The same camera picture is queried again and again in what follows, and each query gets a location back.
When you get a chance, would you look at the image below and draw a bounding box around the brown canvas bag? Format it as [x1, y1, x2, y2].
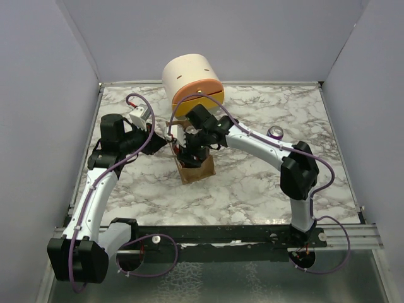
[165, 121, 215, 184]

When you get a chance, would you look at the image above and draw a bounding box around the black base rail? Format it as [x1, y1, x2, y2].
[113, 218, 327, 263]

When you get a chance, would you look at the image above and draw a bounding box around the purple fanta can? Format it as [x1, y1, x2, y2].
[267, 126, 283, 140]

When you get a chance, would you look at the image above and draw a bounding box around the cream round drawer cabinet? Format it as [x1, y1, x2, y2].
[162, 54, 225, 119]

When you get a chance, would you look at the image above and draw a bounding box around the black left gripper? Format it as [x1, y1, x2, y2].
[120, 120, 167, 155]

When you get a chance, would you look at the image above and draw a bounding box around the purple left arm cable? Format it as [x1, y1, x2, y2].
[69, 93, 155, 294]

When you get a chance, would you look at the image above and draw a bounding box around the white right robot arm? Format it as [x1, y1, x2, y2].
[177, 105, 319, 247]

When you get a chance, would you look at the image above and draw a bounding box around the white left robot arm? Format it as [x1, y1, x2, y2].
[47, 114, 166, 285]

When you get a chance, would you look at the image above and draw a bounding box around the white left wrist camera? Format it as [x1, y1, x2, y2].
[129, 105, 151, 131]

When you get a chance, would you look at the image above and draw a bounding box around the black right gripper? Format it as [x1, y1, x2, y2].
[176, 130, 210, 170]

